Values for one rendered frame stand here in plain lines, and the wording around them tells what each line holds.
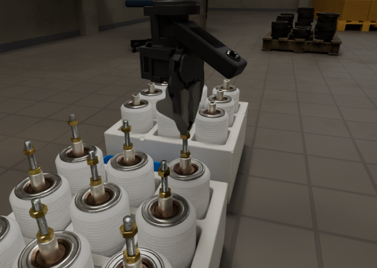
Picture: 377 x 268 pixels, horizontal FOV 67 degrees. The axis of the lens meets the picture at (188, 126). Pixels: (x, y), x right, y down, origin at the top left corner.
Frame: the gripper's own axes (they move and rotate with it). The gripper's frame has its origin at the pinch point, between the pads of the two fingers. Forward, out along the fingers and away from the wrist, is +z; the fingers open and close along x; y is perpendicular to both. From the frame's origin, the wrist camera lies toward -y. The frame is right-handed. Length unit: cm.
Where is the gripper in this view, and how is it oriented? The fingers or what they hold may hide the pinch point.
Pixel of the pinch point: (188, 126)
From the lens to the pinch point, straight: 50.9
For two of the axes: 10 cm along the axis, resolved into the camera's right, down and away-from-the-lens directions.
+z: 0.0, 9.1, 4.2
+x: -5.2, 3.6, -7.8
